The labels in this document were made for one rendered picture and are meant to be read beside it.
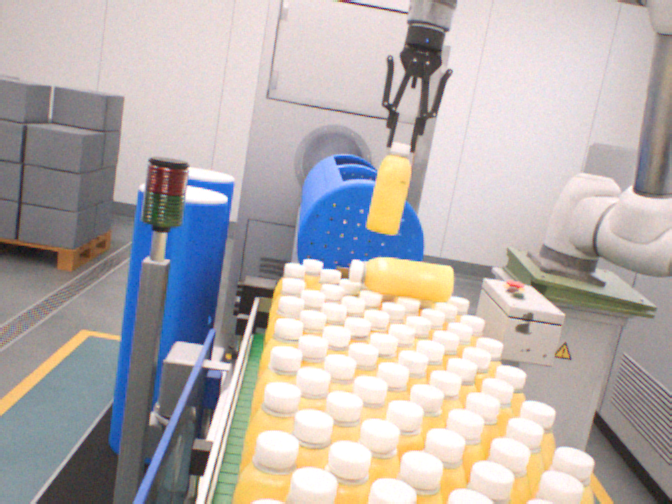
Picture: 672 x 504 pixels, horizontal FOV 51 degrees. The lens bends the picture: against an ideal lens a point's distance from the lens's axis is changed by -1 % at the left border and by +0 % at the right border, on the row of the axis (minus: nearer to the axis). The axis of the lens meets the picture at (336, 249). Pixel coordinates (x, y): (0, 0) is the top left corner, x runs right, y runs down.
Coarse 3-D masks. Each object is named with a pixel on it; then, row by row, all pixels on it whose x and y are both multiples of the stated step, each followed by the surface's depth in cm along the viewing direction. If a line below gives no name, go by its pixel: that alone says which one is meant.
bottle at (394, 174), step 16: (384, 160) 139; (400, 160) 137; (384, 176) 138; (400, 176) 137; (384, 192) 138; (400, 192) 138; (384, 208) 138; (400, 208) 139; (368, 224) 140; (384, 224) 138
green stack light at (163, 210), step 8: (144, 192) 108; (152, 192) 107; (144, 200) 108; (152, 200) 106; (160, 200) 106; (168, 200) 107; (176, 200) 107; (184, 200) 109; (144, 208) 108; (152, 208) 107; (160, 208) 107; (168, 208) 107; (176, 208) 108; (144, 216) 108; (152, 216) 107; (160, 216) 107; (168, 216) 107; (176, 216) 108; (152, 224) 107; (160, 224) 107; (168, 224) 107; (176, 224) 108
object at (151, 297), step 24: (144, 264) 109; (168, 264) 112; (144, 288) 110; (144, 312) 111; (144, 336) 112; (144, 360) 113; (144, 384) 113; (144, 408) 114; (144, 432) 115; (120, 456) 116; (144, 456) 119; (120, 480) 117
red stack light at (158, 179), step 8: (152, 168) 106; (160, 168) 105; (152, 176) 106; (160, 176) 106; (168, 176) 106; (176, 176) 106; (184, 176) 107; (152, 184) 106; (160, 184) 106; (168, 184) 106; (176, 184) 107; (184, 184) 108; (160, 192) 106; (168, 192) 106; (176, 192) 107; (184, 192) 108
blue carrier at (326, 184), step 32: (352, 160) 238; (320, 192) 161; (352, 192) 154; (320, 224) 155; (352, 224) 155; (416, 224) 156; (320, 256) 157; (352, 256) 157; (384, 256) 157; (416, 256) 157
